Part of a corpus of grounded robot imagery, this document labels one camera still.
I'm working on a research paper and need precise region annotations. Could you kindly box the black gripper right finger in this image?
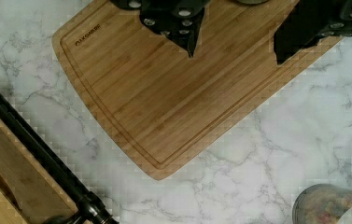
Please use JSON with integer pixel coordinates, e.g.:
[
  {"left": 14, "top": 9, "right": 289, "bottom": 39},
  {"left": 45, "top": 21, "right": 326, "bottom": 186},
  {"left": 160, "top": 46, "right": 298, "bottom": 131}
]
[{"left": 274, "top": 0, "right": 352, "bottom": 64}]

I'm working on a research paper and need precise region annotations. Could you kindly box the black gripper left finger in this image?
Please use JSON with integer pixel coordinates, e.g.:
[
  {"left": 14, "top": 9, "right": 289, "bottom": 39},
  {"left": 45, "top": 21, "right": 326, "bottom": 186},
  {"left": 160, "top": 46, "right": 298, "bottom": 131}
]
[{"left": 110, "top": 0, "right": 210, "bottom": 58}]

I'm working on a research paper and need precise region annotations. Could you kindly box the black drawer handle bar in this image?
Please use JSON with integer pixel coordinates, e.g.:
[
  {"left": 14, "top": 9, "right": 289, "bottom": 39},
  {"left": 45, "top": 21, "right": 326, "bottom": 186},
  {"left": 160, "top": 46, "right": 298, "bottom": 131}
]
[{"left": 0, "top": 93, "right": 119, "bottom": 224}]

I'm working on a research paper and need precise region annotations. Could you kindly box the bamboo cutting board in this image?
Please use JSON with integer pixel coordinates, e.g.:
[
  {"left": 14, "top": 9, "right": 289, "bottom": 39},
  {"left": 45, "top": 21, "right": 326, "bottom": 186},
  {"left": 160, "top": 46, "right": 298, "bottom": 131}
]
[{"left": 52, "top": 0, "right": 335, "bottom": 180}]

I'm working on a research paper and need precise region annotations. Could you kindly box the glass jar with snacks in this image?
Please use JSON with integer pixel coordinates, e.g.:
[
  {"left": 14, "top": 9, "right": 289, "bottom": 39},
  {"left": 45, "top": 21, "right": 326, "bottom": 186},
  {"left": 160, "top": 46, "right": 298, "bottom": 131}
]
[{"left": 292, "top": 184, "right": 352, "bottom": 224}]

